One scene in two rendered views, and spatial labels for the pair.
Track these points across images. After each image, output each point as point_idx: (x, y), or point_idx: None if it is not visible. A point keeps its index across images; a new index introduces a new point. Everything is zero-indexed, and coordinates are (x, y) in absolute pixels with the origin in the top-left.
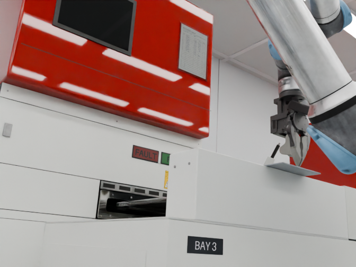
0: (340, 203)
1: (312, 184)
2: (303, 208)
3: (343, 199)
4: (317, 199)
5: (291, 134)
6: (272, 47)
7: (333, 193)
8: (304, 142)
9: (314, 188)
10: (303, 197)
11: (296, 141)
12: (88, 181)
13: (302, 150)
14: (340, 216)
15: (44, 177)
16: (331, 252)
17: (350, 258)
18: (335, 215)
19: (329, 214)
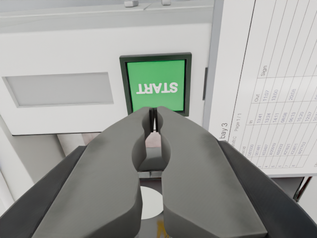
0: (28, 26)
1: (165, 22)
2: (203, 14)
3: (6, 28)
4: (147, 19)
5: (292, 201)
6: None
7: (53, 27)
8: (101, 180)
9: (157, 21)
10: (206, 16)
11: (204, 163)
12: None
13: (140, 135)
14: (53, 21)
15: None
16: (115, 13)
17: (60, 16)
18: (76, 20)
19: (101, 19)
